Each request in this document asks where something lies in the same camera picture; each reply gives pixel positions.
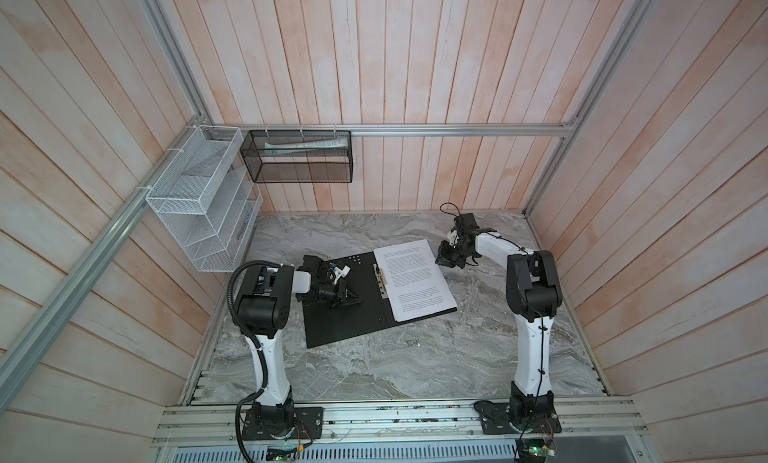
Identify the left green circuit board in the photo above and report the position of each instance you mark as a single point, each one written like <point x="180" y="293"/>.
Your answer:
<point x="282" y="454"/>

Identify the metal folder clip mechanism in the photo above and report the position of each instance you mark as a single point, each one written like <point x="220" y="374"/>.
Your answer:
<point x="380" y="282"/>

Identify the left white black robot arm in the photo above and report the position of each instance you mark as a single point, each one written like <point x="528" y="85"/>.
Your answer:
<point x="259" y="296"/>

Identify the paper inside black basket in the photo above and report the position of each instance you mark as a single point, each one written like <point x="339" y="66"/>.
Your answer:
<point x="313" y="148"/>

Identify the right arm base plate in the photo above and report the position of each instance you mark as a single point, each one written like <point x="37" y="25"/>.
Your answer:
<point x="517" y="418"/>

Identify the aluminium front rail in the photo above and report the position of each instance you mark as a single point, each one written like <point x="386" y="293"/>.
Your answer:
<point x="406" y="420"/>

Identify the horizontal aluminium wall bar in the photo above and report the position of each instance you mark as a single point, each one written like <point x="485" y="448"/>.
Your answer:
<point x="426" y="130"/>

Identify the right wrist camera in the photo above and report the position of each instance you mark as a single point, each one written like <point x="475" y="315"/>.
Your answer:
<point x="452" y="238"/>

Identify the green circuit board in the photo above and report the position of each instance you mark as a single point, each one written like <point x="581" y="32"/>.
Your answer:
<point x="533" y="451"/>
<point x="282" y="454"/>

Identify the printed paper sheet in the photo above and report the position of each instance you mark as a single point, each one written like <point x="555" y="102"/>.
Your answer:
<point x="414" y="283"/>

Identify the white folder black inside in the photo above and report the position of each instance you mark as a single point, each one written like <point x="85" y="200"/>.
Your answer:
<point x="325" y="325"/>

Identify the right green circuit board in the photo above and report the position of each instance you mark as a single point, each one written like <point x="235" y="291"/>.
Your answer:
<point x="533" y="451"/>

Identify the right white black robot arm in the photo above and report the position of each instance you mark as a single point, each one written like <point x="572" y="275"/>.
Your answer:
<point x="533" y="294"/>

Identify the black mesh basket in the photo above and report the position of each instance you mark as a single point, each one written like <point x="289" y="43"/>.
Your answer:
<point x="300" y="170"/>

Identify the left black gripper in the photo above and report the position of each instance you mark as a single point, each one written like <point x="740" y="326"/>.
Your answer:
<point x="342" y="291"/>

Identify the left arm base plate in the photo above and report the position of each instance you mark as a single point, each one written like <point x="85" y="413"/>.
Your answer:
<point x="306" y="421"/>

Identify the white wire mesh organizer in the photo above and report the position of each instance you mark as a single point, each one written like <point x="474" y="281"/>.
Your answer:
<point x="206" y="202"/>

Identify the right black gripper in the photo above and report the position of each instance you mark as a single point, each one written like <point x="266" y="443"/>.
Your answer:
<point x="442" y="257"/>

